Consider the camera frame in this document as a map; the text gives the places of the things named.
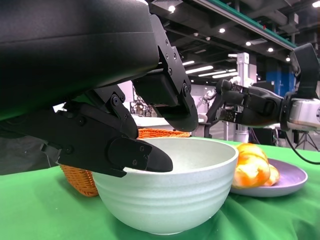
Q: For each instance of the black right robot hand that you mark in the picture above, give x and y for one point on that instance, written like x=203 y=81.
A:
x=260 y=107

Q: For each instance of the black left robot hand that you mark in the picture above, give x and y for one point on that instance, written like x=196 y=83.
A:
x=75 y=50

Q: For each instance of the orange swirl bread pink piece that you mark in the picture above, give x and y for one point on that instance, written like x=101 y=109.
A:
x=250 y=165

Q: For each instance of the orange swirl doughnut bread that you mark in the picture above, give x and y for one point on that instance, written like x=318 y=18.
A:
x=273 y=177

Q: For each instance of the pale grey-green bowl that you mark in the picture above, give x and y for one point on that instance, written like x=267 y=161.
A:
x=162 y=195

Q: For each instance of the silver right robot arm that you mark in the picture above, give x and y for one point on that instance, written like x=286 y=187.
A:
x=305 y=112

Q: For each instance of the white round plate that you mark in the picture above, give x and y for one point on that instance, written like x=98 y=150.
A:
x=287 y=177

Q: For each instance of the orange wicker basket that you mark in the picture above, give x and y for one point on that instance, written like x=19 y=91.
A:
x=80 y=182

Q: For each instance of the white tall machine column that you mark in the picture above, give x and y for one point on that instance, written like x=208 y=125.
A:
x=242 y=62

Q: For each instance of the black tripod stand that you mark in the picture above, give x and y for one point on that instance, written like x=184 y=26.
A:
x=305 y=136

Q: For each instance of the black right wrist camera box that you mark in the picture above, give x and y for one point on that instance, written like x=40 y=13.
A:
x=305 y=70

